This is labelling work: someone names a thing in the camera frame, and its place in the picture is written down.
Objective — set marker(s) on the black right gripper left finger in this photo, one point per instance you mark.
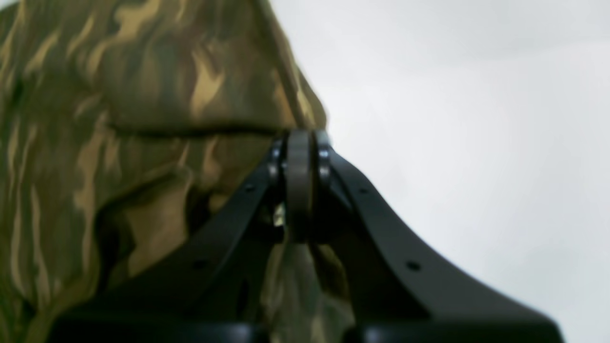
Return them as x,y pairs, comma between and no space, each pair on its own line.
207,291

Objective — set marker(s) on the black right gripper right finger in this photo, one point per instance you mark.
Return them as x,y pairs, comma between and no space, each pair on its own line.
401,290

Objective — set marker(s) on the camouflage t-shirt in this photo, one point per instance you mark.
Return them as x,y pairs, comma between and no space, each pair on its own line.
125,124

